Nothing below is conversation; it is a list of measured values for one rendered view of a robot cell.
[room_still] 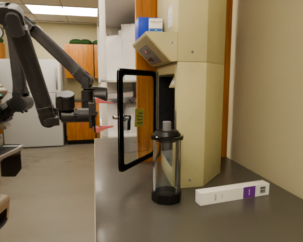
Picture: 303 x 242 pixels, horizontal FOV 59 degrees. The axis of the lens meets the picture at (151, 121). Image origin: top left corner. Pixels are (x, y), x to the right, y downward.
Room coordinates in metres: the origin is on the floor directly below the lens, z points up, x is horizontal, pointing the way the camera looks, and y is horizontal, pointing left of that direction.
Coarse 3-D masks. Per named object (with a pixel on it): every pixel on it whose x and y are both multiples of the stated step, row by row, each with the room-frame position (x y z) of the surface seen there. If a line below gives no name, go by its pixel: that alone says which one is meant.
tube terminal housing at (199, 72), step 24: (168, 0) 1.09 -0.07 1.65; (192, 0) 0.98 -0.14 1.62; (216, 0) 1.06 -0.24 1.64; (192, 24) 0.98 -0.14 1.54; (216, 24) 1.06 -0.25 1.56; (192, 48) 0.98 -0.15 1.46; (216, 48) 1.07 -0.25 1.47; (168, 72) 1.08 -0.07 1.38; (192, 72) 0.98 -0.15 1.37; (216, 72) 1.08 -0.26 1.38; (192, 96) 0.98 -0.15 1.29; (216, 96) 1.09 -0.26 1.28; (192, 120) 0.98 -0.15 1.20; (216, 120) 1.10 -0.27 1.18; (192, 144) 0.98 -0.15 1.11; (216, 144) 1.10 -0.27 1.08; (192, 168) 0.98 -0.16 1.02; (216, 168) 1.11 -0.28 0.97
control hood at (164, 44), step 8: (152, 32) 0.95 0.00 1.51; (160, 32) 0.96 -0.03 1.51; (168, 32) 0.96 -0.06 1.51; (176, 32) 0.97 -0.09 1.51; (144, 40) 1.02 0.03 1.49; (152, 40) 0.95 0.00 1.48; (160, 40) 0.95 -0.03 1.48; (168, 40) 0.96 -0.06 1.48; (176, 40) 0.97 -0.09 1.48; (136, 48) 1.23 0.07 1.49; (152, 48) 1.02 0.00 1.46; (160, 48) 0.95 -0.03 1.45; (168, 48) 0.96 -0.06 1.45; (176, 48) 0.97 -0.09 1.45; (160, 56) 1.01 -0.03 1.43; (168, 56) 0.96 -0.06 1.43; (176, 56) 0.97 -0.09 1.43; (152, 64) 1.22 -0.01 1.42; (160, 64) 1.12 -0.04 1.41
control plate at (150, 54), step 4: (144, 48) 1.11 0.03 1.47; (148, 48) 1.06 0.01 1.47; (140, 52) 1.22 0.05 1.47; (144, 52) 1.16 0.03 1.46; (148, 52) 1.11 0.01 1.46; (152, 52) 1.05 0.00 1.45; (144, 56) 1.22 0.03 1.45; (148, 56) 1.16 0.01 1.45; (152, 56) 1.10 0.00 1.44; (156, 56) 1.05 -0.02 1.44; (156, 60) 1.11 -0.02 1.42; (160, 60) 1.06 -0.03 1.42
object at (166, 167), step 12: (156, 144) 0.85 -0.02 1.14; (168, 144) 0.83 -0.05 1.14; (180, 144) 0.86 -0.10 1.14; (156, 156) 0.85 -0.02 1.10; (168, 156) 0.83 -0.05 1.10; (156, 168) 0.85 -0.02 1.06; (168, 168) 0.83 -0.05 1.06; (156, 180) 0.85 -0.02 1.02; (168, 180) 0.83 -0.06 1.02; (156, 192) 0.85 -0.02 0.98; (168, 192) 0.83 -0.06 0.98
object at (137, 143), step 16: (128, 80) 1.06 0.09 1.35; (144, 80) 1.17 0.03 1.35; (128, 96) 1.06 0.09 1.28; (144, 96) 1.17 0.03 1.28; (128, 112) 1.05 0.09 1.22; (144, 112) 1.17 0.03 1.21; (144, 128) 1.17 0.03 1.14; (128, 144) 1.05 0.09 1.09; (144, 144) 1.17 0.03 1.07; (128, 160) 1.05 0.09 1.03
